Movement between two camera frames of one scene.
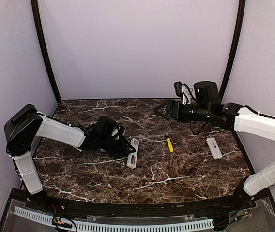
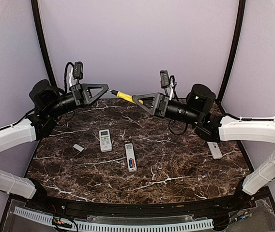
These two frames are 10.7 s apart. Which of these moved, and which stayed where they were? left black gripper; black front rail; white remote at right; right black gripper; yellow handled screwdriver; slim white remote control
Moved: slim white remote control; left black gripper; right black gripper; yellow handled screwdriver
Stayed: black front rail; white remote at right
